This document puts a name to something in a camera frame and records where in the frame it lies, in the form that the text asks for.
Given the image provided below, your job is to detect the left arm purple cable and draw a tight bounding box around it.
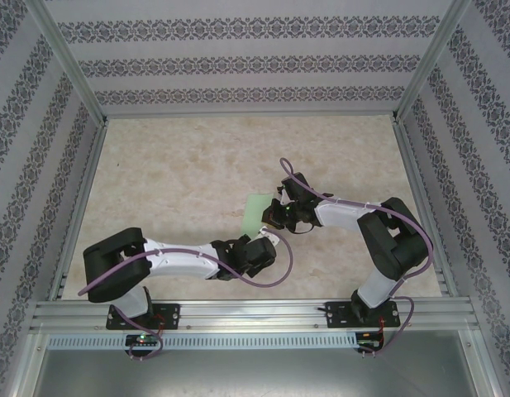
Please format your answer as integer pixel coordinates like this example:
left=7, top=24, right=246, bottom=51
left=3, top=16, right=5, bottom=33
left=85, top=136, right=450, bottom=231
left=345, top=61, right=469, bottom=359
left=78, top=233, right=296, bottom=361

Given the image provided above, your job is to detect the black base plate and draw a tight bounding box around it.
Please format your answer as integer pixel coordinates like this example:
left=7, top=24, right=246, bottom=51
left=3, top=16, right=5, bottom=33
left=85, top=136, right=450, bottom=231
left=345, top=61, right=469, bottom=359
left=325, top=300, right=401, bottom=330
left=106, top=303, right=182, bottom=331

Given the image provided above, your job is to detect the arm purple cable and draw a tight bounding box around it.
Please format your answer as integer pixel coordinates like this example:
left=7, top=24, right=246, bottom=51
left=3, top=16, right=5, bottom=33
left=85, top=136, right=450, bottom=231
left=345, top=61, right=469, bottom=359
left=78, top=233, right=296, bottom=361
left=279, top=157, right=433, bottom=359

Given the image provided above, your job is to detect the slotted grey cable duct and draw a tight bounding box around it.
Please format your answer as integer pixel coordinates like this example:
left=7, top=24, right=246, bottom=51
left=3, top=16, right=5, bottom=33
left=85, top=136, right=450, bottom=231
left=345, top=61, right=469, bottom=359
left=47, top=333, right=359, bottom=351

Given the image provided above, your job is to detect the aluminium frame post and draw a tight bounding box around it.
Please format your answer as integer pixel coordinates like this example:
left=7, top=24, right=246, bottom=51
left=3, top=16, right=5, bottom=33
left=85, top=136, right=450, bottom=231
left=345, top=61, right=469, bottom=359
left=393, top=0, right=473, bottom=123
left=25, top=0, right=109, bottom=125

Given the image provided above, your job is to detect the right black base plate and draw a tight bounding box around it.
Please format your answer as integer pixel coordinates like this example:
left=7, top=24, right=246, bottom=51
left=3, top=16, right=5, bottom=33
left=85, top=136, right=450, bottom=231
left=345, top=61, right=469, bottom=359
left=325, top=300, right=401, bottom=330

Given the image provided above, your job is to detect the left small circuit board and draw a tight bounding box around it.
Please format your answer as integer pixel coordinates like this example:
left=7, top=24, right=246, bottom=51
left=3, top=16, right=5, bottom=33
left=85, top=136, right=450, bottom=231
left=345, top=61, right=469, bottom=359
left=125, top=333, right=159, bottom=347

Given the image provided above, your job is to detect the aluminium rear frame bar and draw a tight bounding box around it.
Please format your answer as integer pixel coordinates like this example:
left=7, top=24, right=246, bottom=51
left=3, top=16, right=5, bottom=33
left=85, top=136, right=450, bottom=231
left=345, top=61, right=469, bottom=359
left=103, top=109, right=398, bottom=120

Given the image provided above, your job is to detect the light green paper sheet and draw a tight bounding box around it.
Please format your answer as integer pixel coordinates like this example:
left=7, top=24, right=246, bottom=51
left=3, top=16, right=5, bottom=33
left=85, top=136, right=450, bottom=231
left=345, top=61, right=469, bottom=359
left=240, top=192, right=277, bottom=242

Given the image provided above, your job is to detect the left aluminium side rail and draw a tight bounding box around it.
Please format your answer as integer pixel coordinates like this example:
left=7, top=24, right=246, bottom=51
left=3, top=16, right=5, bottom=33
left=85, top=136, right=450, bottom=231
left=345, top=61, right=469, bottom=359
left=47, top=119, right=109, bottom=301

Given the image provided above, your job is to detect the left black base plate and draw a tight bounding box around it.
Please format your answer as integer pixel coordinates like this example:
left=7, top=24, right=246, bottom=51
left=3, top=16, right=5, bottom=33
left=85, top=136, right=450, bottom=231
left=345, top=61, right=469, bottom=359
left=106, top=303, right=182, bottom=331

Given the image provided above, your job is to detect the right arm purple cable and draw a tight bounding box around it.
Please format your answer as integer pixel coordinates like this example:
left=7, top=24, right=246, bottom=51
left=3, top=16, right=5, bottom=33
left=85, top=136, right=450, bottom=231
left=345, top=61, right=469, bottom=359
left=279, top=157, right=433, bottom=359

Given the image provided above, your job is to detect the aluminium mounting rail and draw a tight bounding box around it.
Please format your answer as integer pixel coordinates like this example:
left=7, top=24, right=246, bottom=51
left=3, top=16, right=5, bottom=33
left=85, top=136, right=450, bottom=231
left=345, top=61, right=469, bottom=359
left=29, top=299, right=481, bottom=334

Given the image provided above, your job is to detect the small circuit board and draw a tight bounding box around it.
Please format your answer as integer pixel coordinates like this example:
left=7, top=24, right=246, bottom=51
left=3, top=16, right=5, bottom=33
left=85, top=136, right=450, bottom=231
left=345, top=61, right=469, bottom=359
left=357, top=330, right=384, bottom=348
left=125, top=333, right=159, bottom=347

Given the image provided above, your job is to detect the aluminium side rail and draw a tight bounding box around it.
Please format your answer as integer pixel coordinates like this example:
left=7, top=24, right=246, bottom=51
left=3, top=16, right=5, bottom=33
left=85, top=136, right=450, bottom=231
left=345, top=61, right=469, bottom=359
left=47, top=119, right=109, bottom=301
left=393, top=117, right=460, bottom=297

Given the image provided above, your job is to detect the right aluminium side rail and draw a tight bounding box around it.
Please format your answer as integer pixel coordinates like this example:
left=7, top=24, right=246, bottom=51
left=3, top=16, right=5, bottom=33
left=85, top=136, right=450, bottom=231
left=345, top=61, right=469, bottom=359
left=393, top=117, right=460, bottom=297

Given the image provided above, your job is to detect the left aluminium frame post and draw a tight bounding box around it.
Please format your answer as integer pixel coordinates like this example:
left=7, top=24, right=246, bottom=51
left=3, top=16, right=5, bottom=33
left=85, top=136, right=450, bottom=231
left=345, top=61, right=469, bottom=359
left=25, top=0, right=109, bottom=125

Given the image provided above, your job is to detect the right small circuit board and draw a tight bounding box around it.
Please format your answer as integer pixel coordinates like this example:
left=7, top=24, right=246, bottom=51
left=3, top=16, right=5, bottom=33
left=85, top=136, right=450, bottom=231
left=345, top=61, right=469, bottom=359
left=357, top=330, right=384, bottom=348

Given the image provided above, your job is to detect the right aluminium frame post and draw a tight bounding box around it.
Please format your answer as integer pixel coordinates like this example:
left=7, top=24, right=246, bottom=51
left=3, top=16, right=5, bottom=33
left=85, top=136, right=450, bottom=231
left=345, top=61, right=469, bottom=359
left=393, top=0, right=473, bottom=123

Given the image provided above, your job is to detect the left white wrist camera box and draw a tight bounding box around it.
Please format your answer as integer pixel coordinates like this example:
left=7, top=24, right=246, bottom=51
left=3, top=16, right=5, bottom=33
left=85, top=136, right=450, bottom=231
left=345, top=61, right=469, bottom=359
left=258, top=227, right=283, bottom=246

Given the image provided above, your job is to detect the grey metal sheet panel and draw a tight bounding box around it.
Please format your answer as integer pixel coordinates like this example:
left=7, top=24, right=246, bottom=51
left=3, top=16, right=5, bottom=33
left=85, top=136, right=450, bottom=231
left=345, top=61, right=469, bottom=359
left=14, top=346, right=502, bottom=397

